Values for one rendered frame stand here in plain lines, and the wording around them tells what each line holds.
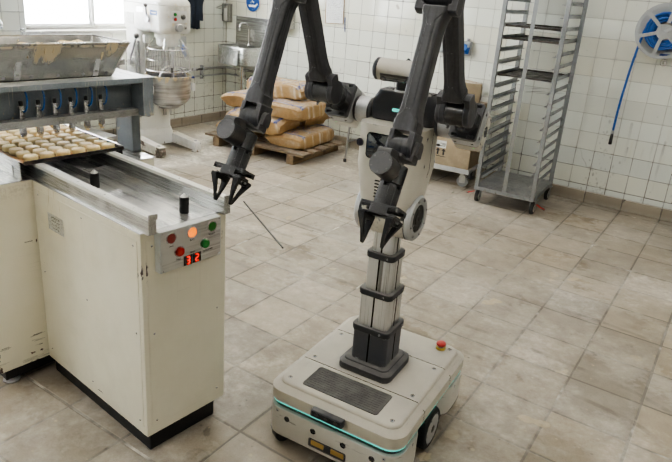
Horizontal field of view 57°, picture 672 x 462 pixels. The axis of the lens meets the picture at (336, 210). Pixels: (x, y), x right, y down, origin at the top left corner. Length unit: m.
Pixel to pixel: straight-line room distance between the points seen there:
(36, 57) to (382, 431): 1.77
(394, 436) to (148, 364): 0.83
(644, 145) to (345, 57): 2.92
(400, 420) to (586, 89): 3.95
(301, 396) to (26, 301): 1.14
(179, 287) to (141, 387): 0.36
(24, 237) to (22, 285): 0.19
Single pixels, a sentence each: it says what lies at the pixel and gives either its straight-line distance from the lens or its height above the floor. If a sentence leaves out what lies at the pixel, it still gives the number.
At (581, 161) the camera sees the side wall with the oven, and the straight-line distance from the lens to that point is 5.66.
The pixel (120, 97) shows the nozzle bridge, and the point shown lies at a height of 1.09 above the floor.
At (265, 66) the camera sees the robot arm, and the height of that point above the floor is 1.36.
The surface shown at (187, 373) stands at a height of 0.27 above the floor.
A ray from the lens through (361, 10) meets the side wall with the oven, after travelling 6.38.
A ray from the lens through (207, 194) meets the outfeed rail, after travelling 2.14.
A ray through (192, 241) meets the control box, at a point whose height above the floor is 0.78.
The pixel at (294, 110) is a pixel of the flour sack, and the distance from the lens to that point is 5.73.
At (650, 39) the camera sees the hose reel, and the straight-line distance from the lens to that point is 5.36.
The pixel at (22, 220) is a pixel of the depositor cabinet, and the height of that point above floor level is 0.69.
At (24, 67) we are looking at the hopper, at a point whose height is 1.23.
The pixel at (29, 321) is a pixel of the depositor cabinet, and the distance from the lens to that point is 2.73.
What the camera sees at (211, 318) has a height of 0.44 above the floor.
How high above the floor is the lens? 1.58
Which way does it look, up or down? 20 degrees down
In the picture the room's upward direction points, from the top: 4 degrees clockwise
